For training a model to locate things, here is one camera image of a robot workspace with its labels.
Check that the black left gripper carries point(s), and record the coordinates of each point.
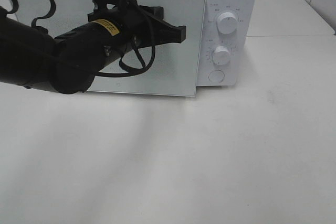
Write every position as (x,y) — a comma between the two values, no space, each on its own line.
(111,31)

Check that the white microwave door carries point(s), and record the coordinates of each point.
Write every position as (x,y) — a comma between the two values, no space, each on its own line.
(117,46)

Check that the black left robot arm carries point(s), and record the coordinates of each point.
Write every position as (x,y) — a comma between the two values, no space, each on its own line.
(33,59)

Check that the white lower timer knob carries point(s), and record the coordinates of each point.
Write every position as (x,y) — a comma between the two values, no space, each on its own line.
(221,56)

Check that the white upper power knob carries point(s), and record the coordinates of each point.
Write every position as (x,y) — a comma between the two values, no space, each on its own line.
(227,22)

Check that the white microwave oven body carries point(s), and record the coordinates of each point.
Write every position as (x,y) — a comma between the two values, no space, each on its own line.
(178,69)

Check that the white round door button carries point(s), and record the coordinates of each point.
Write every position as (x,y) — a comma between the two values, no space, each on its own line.
(216,76)

